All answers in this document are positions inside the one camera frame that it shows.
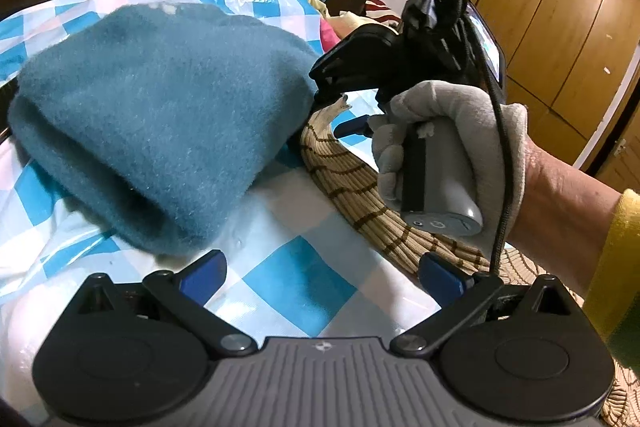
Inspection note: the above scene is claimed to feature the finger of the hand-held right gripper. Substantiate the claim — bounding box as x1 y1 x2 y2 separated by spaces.
334 116 373 138
310 24 401 105

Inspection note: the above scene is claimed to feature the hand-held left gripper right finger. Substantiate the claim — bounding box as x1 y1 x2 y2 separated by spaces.
390 252 583 355

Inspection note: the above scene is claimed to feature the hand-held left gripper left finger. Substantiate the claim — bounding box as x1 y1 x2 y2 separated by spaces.
72 249 258 355

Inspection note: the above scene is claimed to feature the beige striped ribbed sweater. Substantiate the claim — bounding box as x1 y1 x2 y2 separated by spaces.
299 94 640 427

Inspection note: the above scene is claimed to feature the teal fleece garment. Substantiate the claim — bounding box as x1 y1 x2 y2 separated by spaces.
7 4 322 258

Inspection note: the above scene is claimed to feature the person's right forearm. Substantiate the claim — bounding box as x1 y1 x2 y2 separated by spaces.
500 142 640 365

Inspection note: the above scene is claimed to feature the person's right hand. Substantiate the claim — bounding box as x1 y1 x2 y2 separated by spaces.
367 79 529 234

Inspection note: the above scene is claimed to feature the zebra striped cloth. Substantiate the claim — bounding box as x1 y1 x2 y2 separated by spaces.
362 0 402 26

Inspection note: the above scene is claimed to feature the blue checked plastic sheet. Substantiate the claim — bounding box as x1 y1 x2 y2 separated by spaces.
0 0 451 427

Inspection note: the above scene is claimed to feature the wooden door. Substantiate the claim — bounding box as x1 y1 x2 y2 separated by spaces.
582 49 640 195

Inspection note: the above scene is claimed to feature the black braided cable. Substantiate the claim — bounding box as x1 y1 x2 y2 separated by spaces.
397 0 513 275

